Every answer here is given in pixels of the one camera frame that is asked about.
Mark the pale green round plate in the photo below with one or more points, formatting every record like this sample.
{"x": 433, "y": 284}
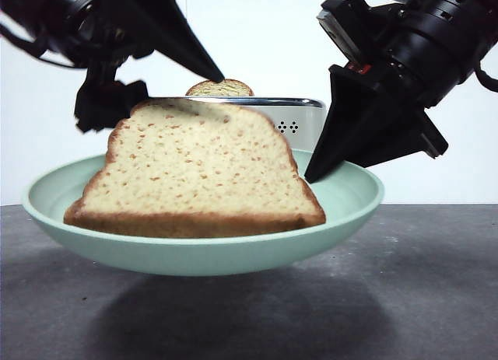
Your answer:
{"x": 194, "y": 255}

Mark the large toast bread slice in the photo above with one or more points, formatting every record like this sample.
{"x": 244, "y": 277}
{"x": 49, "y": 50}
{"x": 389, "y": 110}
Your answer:
{"x": 194, "y": 173}

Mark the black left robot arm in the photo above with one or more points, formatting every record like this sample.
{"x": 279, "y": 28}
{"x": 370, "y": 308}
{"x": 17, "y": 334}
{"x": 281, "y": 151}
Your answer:
{"x": 58, "y": 10}

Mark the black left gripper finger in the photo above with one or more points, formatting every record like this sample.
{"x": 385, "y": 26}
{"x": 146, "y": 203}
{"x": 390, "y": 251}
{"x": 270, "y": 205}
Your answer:
{"x": 175, "y": 37}
{"x": 97, "y": 103}

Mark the small bread slice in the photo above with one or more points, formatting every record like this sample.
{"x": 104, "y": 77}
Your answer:
{"x": 233, "y": 89}

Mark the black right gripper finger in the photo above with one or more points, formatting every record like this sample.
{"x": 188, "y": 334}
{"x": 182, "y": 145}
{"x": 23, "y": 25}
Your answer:
{"x": 350, "y": 123}
{"x": 408, "y": 142}

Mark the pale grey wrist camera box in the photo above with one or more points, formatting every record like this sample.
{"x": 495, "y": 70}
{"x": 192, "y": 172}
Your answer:
{"x": 338, "y": 25}

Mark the cream two-slot toaster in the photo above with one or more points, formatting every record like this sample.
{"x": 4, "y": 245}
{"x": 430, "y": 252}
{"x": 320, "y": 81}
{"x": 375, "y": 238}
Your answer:
{"x": 303, "y": 123}

